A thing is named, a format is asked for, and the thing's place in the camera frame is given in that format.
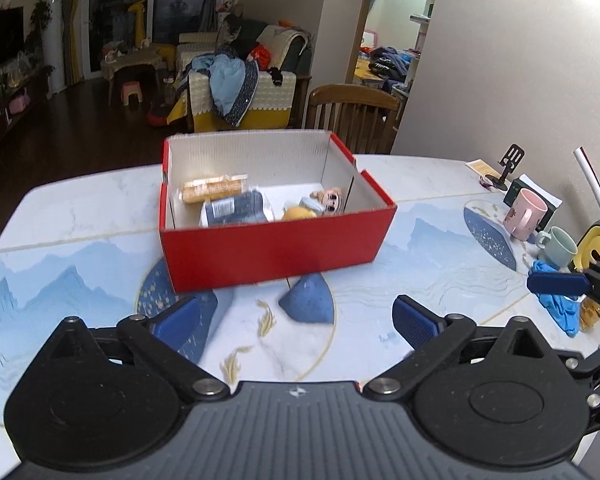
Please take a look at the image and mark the golden snack packet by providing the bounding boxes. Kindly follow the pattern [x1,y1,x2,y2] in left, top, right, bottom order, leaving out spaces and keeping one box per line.
[178,174,248,205]

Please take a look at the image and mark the white blue tissue pack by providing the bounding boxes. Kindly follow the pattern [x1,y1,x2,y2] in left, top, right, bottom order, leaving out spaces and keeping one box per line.
[199,188,275,228]

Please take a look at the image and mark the blue rubber glove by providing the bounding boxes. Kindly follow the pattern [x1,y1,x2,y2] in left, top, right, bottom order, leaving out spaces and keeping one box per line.
[528,260,581,337]

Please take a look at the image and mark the pale green mug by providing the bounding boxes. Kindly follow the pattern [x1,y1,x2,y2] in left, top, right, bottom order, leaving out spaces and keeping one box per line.
[535,226,578,270]

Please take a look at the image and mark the yellow black device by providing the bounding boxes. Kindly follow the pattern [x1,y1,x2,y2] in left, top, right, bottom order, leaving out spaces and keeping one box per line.
[570,220,600,271]

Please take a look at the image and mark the pink ceramic mug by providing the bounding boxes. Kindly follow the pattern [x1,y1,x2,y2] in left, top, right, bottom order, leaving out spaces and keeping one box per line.
[503,190,543,242]

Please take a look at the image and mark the dark green card box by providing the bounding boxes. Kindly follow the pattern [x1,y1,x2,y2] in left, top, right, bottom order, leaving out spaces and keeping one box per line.
[504,174,562,232]

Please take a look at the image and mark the black phone stand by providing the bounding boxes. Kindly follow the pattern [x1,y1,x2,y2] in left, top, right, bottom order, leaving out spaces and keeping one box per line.
[481,143,526,192]

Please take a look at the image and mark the white red pen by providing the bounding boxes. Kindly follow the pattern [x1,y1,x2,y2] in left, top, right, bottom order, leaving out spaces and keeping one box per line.
[573,146,600,208]

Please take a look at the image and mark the red cardboard shoe box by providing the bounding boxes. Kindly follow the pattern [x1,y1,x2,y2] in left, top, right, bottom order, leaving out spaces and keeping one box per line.
[158,130,396,292]

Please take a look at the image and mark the small doll figure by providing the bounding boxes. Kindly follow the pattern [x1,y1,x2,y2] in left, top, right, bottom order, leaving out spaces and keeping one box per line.
[300,188,343,216]

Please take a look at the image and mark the wooden dining chair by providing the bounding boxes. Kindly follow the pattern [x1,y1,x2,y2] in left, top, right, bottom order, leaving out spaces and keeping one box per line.
[304,84,400,155]

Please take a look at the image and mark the small pink stool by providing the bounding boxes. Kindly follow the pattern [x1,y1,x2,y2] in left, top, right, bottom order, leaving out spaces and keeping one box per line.
[121,81,143,107]

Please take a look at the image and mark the sofa with clothes pile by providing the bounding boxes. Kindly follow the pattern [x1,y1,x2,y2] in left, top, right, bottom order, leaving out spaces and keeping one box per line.
[166,13,312,133]

